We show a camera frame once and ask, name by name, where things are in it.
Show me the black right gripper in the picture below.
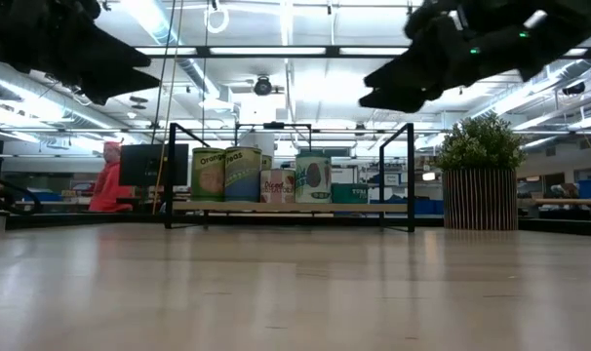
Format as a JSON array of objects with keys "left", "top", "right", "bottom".
[{"left": 358, "top": 0, "right": 535, "bottom": 114}]

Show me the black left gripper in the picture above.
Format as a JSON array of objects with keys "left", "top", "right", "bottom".
[{"left": 12, "top": 0, "right": 161, "bottom": 106}]

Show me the short teal tuna can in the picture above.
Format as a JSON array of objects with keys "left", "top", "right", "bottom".
[{"left": 330, "top": 182, "right": 370, "bottom": 205}]

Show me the tall white mixed vegetables can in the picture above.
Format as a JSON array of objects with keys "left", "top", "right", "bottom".
[{"left": 294, "top": 149, "right": 333, "bottom": 205}]

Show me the tall green orange can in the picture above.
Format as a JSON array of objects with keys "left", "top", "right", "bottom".
[{"left": 190, "top": 146, "right": 227, "bottom": 203}]

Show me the tall blue-yellow peas can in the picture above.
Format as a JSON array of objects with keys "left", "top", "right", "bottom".
[{"left": 223, "top": 145, "right": 263, "bottom": 203}]

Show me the diced tomatoes can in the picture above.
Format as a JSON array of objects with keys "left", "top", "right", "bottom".
[{"left": 259, "top": 168, "right": 296, "bottom": 204}]

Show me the black overhead rig beam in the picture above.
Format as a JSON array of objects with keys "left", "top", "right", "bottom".
[{"left": 134, "top": 45, "right": 591, "bottom": 60}]

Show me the black monitor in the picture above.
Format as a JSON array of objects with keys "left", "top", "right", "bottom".
[{"left": 118, "top": 142, "right": 190, "bottom": 188}]

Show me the person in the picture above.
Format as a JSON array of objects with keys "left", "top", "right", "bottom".
[{"left": 88, "top": 140, "right": 135, "bottom": 214}]

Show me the potted plant in ribbed pot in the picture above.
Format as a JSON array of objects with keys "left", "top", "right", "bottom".
[{"left": 436, "top": 112, "right": 529, "bottom": 232}]

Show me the wooden background bench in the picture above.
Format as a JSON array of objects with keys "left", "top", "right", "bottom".
[{"left": 533, "top": 197, "right": 591, "bottom": 207}]

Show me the black hanging cable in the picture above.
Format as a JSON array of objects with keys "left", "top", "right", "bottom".
[{"left": 151, "top": 0, "right": 178, "bottom": 143}]

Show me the silver ceiling air duct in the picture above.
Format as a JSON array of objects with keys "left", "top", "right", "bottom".
[{"left": 119, "top": 0, "right": 233, "bottom": 113}]

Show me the white hanging cable loop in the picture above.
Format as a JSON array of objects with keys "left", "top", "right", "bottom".
[{"left": 205, "top": 4, "right": 231, "bottom": 35}]

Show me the yellow hanging rope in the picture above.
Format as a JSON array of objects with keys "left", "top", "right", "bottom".
[{"left": 152, "top": 0, "right": 184, "bottom": 215}]

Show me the black round ceiling camera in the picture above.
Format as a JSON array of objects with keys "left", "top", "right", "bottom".
[{"left": 253, "top": 75, "right": 275, "bottom": 98}]

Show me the black aluminium table frame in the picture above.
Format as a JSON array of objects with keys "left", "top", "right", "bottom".
[{"left": 0, "top": 155, "right": 591, "bottom": 239}]

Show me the wooden shelf with black frame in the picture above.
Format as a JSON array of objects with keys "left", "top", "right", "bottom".
[{"left": 163, "top": 121, "right": 416, "bottom": 233}]

